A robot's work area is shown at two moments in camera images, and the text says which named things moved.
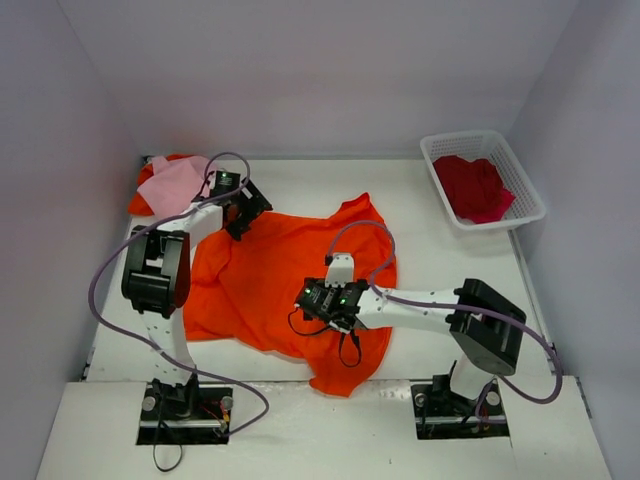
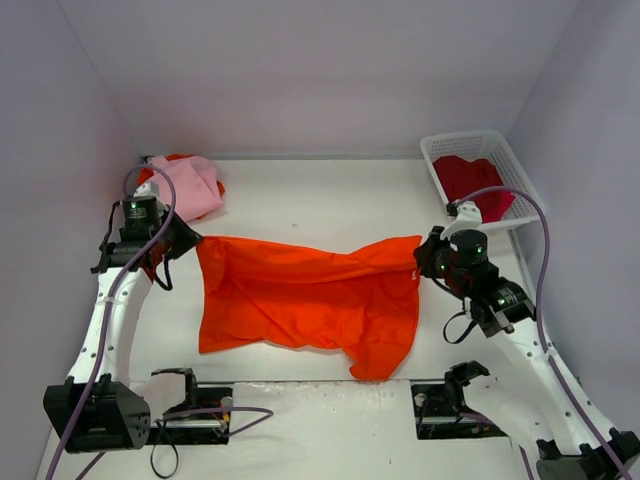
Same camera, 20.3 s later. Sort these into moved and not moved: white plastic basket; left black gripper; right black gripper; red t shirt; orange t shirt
Moved: right black gripper; orange t shirt; left black gripper
Not moved: red t shirt; white plastic basket
